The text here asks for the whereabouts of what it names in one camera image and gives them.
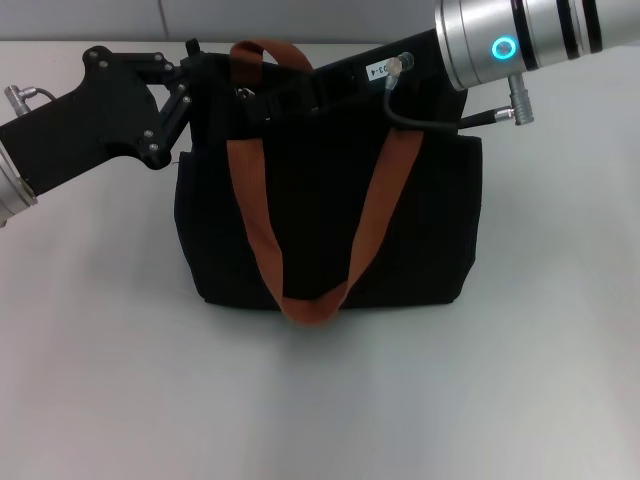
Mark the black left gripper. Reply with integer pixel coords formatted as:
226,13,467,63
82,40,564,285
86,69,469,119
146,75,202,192
0,45,201,194

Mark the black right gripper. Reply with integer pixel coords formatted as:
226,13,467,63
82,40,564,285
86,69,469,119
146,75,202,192
249,30,457,124

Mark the black bag with orange handles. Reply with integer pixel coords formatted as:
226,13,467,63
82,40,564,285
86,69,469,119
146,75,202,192
172,38,485,326

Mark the right gripper power cable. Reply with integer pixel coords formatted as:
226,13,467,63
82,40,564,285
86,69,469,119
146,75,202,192
383,51,537,132

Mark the gripper power cable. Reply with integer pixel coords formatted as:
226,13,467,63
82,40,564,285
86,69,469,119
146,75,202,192
3,84,56,119
383,51,537,132

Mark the left gripper power cable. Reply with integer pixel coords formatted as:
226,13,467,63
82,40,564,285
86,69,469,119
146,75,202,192
3,84,56,119

